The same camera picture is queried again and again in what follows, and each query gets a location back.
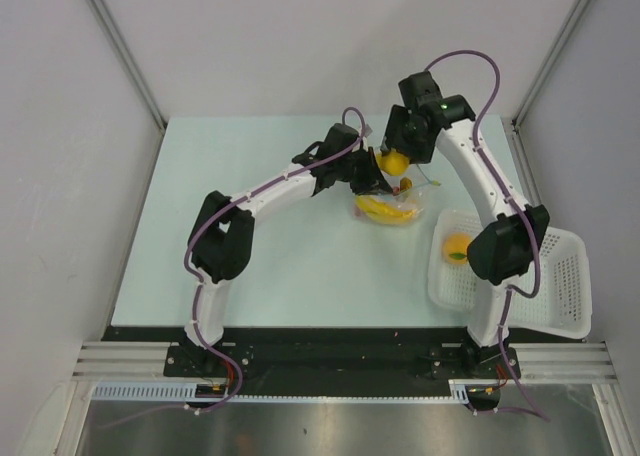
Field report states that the clear zip top bag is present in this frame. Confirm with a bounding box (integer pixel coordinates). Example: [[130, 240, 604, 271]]
[[353, 165, 442, 226]]

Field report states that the right aluminium corner post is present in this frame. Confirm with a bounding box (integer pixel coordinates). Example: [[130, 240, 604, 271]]
[[514, 0, 606, 122]]

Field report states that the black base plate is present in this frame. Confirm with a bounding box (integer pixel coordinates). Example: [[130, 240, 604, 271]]
[[102, 326, 520, 380]]

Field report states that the yellow fake pear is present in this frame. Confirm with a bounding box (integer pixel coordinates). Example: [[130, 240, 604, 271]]
[[376, 150, 410, 177]]

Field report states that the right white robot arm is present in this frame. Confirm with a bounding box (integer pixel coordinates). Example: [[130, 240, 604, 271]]
[[381, 70, 550, 377]]

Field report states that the yellow fake banana bunch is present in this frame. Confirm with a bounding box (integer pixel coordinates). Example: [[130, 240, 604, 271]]
[[355, 196, 420, 226]]

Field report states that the aluminium frame rail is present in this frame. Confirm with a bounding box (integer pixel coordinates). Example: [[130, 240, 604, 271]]
[[72, 341, 616, 384]]

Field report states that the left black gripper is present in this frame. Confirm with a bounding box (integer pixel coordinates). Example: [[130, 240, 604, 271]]
[[335, 147, 392, 197]]

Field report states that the left aluminium corner post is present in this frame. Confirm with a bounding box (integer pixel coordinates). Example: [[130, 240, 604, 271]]
[[85, 0, 168, 134]]

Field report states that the aluminium corner post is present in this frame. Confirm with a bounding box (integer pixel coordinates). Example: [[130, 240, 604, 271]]
[[85, 0, 168, 134], [514, 0, 606, 122]]

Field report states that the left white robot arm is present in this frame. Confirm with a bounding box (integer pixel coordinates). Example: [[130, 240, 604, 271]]
[[183, 123, 391, 376]]

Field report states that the white cable duct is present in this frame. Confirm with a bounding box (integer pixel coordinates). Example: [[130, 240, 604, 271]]
[[92, 379, 474, 405]]

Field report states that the orange fake fruit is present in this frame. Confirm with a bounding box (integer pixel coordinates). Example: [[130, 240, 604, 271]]
[[441, 232, 473, 265]]

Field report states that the white perforated plastic basket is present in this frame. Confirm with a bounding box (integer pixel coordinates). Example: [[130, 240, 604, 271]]
[[427, 209, 592, 339]]

